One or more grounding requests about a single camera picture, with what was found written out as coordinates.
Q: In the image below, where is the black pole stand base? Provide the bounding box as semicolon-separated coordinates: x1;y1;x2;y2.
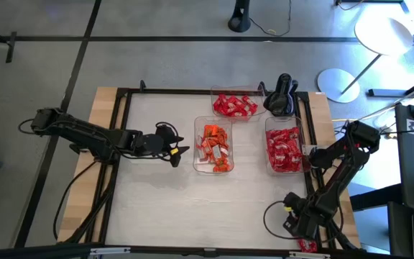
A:
227;0;252;33

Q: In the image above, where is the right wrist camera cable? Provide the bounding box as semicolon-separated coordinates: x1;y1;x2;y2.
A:
263;200;301;240

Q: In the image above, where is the thin black floor cable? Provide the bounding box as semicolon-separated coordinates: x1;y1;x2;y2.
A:
249;0;293;37

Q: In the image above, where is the black desk frame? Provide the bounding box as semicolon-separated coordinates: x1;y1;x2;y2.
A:
367;70;414;98

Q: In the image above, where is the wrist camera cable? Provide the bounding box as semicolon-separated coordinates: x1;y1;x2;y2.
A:
155;121;181;161
263;200;301;240

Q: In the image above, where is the silver mounting bracket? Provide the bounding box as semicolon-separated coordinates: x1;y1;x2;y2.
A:
88;246;132;257
288;251;332;259

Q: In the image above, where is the white round side table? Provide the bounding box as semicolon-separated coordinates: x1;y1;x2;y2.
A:
317;16;414;104

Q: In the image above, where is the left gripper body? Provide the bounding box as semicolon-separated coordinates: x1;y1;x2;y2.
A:
134;132;175;158

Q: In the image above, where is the clear plastic bin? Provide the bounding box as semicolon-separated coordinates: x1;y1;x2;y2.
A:
192;115;235;176
264;117;312;176
210;84;267;123

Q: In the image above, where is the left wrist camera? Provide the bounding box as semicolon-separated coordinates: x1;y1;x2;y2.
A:
155;122;185;144

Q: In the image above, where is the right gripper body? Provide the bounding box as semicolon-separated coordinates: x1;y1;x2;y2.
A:
293;203;326;240

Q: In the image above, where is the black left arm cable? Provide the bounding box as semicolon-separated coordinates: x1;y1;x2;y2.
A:
52;158;102;241

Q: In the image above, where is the black floor stand bar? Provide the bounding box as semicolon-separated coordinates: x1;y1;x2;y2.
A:
4;30;18;64

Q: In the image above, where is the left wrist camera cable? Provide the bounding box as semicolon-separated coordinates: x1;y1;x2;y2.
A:
155;121;181;161

